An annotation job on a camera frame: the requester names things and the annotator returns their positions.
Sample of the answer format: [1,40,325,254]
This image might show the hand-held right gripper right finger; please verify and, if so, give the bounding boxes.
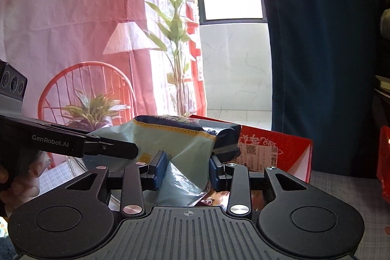
[210,155,308,216]

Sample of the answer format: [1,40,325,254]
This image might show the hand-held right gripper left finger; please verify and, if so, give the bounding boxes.
[65,150,167,218]

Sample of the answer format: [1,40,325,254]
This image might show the brown snack packet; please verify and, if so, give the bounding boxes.
[194,190,266,209]

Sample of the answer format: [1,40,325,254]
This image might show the pink printed wall cloth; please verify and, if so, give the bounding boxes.
[0,0,208,169]

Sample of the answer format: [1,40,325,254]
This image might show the person's left hand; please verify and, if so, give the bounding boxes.
[0,156,46,215]

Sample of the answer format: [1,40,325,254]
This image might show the red plastic bag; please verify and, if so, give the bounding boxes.
[376,125,390,203]

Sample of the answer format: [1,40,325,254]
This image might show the light blue plastic package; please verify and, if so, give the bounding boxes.
[87,115,242,206]

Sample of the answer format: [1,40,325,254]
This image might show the dark dresser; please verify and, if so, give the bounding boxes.
[373,74,390,139]

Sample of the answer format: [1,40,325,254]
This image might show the dark blue curtain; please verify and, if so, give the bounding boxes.
[252,0,385,179]

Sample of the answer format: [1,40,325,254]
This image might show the red strawberry print cardboard box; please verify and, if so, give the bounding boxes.
[188,114,314,185]

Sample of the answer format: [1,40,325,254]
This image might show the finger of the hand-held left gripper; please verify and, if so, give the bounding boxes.
[83,135,139,160]

